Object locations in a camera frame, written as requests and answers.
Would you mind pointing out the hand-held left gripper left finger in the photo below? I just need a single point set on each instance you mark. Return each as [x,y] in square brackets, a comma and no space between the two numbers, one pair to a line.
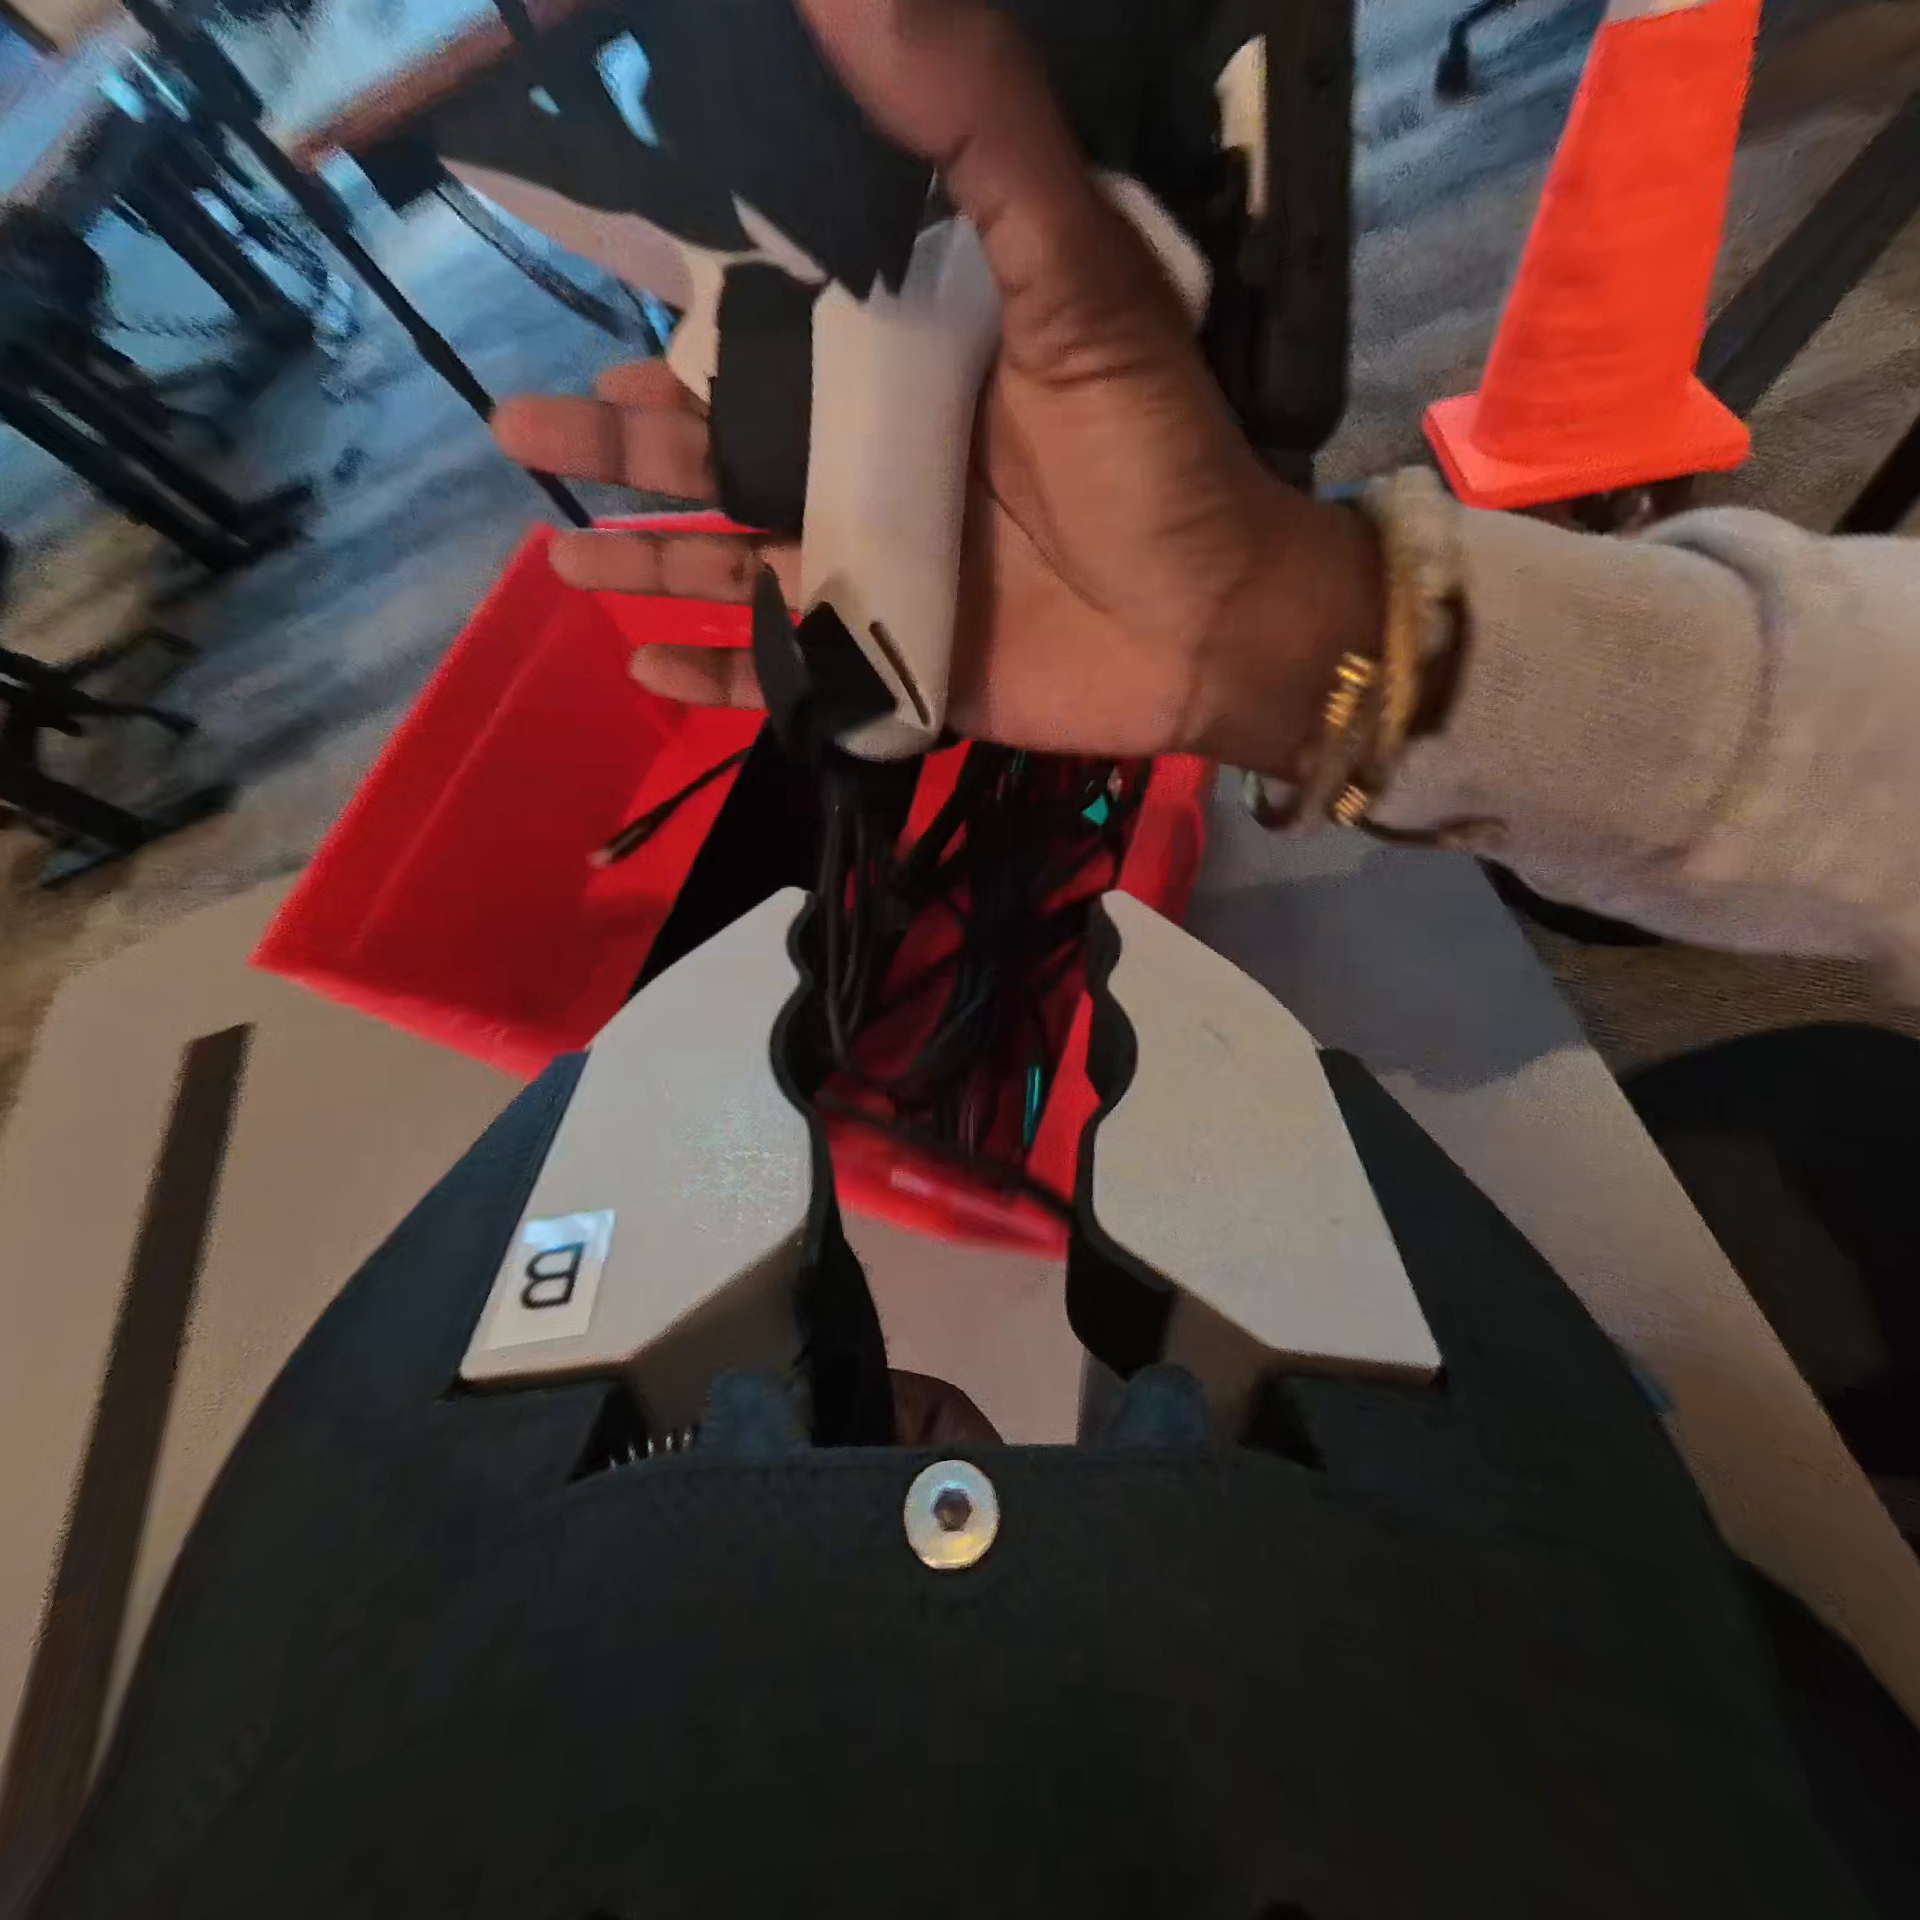
[691,1172]

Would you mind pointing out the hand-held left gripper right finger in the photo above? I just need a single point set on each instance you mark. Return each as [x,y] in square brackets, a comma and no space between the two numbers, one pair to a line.
[1245,1186]

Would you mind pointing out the person's right hand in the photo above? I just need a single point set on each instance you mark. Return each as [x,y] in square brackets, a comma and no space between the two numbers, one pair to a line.
[1142,525]

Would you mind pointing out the orange traffic cone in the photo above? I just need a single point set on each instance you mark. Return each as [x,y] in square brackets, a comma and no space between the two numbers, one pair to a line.
[1606,271]

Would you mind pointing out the person's left hand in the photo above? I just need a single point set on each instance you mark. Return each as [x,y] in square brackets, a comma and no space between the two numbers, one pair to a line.
[944,1411]

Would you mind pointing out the red plastic bin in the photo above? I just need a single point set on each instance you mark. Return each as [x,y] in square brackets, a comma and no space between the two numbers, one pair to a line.
[482,840]

